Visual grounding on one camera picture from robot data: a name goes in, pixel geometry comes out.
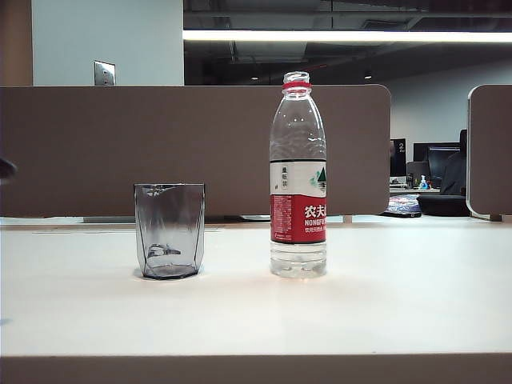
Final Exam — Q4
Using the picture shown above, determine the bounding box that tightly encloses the clear red-label water bottle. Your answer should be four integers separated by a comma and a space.
269, 70, 328, 280

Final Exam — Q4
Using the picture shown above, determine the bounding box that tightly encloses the grey faceted glass cup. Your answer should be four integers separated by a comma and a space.
133, 182, 206, 280

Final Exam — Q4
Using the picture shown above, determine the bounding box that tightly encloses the black monitor with numeral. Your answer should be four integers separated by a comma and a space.
390, 138, 407, 178

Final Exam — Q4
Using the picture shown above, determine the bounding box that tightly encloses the patterned blue red cushion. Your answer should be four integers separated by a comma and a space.
382, 194, 423, 219

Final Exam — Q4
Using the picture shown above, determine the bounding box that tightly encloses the wide brown desk partition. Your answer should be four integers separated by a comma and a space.
0, 83, 392, 219

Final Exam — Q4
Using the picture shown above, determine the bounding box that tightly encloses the black computer monitor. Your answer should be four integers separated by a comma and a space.
412, 142, 461, 189

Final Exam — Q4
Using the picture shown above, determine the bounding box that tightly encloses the black round cushion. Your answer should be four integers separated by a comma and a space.
416, 193, 470, 218

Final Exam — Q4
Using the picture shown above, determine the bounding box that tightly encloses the long ceiling light strip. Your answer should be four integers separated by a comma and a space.
182, 30, 512, 42

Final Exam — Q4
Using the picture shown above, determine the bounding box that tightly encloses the seated person in black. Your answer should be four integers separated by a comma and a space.
439, 128, 468, 197

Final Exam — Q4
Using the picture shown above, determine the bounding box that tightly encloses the narrow brown desk partition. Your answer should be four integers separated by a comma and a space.
466, 83, 512, 220

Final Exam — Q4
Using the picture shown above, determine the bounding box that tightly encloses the silver wall switch plate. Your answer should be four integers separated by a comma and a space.
94, 59, 117, 86

